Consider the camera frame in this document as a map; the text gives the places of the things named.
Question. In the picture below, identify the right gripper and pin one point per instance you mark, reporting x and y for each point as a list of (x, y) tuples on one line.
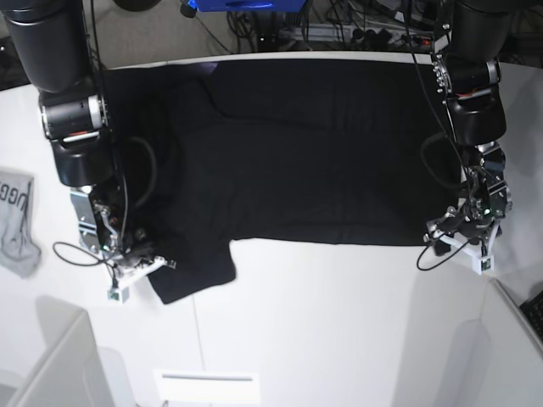
[(135, 263)]

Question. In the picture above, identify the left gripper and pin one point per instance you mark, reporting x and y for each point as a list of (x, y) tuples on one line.
[(461, 231)]

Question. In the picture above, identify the black T-shirt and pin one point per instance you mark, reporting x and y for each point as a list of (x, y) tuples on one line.
[(303, 150)]

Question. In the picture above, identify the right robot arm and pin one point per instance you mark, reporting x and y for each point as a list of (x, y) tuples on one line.
[(51, 40)]

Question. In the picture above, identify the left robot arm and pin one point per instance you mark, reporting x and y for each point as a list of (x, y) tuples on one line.
[(468, 74)]

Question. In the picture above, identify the black keyboard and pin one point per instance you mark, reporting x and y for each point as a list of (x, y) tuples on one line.
[(533, 311)]

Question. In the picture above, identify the white slotted tray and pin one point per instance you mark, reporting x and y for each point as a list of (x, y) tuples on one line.
[(208, 387)]

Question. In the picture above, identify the right white partition panel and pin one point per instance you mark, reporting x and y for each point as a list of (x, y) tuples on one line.
[(494, 359)]

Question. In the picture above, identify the white partition panel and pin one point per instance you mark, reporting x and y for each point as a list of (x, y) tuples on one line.
[(73, 370), (494, 359)]

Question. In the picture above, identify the left white partition panel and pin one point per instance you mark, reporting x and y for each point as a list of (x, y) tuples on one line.
[(73, 370)]

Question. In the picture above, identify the grey printed garment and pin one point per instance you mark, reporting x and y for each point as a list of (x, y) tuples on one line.
[(19, 254)]

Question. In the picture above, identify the white power strip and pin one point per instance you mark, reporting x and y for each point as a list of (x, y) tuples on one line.
[(373, 37)]

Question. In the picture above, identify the blue box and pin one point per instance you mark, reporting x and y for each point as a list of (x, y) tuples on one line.
[(247, 5)]

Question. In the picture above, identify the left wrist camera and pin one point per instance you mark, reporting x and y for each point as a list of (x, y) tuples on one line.
[(483, 264)]

